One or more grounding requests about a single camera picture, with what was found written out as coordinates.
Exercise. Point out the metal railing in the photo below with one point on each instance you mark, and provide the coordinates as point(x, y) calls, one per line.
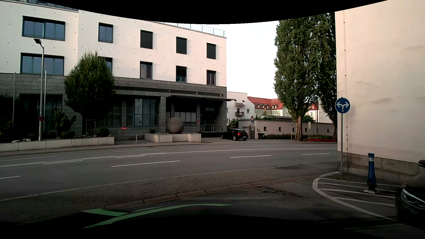
point(209, 128)

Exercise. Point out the black car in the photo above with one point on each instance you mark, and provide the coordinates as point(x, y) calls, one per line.
point(235, 134)

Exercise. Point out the white building with balcony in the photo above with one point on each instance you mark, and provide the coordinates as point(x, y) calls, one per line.
point(239, 106)

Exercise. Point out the large stone ball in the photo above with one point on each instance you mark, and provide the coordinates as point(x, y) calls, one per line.
point(175, 125)

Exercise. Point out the pale concrete plinth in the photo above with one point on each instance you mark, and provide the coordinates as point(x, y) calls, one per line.
point(172, 137)

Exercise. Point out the grey asphalt road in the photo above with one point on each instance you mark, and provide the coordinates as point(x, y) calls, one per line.
point(199, 166)

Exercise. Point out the red-roofed building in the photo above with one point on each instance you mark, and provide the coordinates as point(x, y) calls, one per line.
point(267, 105)

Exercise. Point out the road markings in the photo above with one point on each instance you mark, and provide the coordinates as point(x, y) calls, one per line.
point(146, 163)

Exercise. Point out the white and grey building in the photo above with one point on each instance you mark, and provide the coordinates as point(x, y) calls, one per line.
point(132, 56)

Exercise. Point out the tall poplar trees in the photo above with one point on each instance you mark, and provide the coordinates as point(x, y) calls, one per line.
point(302, 66)

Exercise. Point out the red flower bed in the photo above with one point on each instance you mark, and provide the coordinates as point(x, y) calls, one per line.
point(320, 140)

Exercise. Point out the car's own bonnet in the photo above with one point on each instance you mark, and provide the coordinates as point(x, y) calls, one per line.
point(159, 220)

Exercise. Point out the grey pavement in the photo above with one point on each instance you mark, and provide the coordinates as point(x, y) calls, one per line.
point(99, 144)

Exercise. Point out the cone-shaped green tree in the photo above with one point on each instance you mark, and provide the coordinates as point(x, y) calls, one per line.
point(89, 86)

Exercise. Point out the blue round road sign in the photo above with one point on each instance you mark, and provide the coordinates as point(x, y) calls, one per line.
point(342, 105)

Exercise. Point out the green bushes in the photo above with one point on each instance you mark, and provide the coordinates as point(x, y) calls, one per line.
point(63, 124)

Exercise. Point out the blue bollard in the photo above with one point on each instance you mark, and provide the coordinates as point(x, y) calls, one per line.
point(371, 172)

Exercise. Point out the pale plastered building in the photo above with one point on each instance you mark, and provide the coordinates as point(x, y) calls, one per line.
point(381, 83)

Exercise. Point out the grey flagpole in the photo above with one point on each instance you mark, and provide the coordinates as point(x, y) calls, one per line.
point(13, 99)

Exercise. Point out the dark parked car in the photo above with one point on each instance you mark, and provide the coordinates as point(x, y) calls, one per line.
point(411, 196)

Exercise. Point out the beige low wall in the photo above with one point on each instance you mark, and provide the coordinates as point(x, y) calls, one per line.
point(279, 127)

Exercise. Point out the pale concrete planter wall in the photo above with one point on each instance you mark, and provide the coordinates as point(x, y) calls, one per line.
point(56, 143)

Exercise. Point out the grey lamp post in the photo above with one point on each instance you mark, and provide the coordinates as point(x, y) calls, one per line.
point(41, 89)

